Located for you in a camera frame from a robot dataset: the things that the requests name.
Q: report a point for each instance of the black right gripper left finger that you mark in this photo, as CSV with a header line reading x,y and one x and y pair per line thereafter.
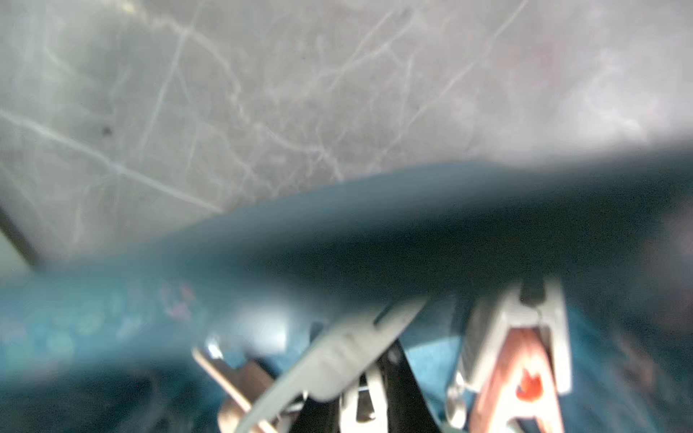
x,y
317,417

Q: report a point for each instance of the pink clothespin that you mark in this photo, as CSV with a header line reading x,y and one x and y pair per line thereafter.
x,y
520,387

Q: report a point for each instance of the grey-white clothespin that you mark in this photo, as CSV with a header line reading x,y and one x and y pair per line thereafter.
x,y
492,318

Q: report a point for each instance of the beige clothespin in tray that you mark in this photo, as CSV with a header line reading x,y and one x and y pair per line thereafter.
x,y
243,386

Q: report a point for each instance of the white clothespin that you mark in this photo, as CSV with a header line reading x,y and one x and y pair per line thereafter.
x,y
336,358

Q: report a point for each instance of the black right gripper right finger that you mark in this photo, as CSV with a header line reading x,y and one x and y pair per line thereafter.
x,y
407,409

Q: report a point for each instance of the dark teal clothespin tray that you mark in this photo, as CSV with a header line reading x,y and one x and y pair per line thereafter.
x,y
104,344

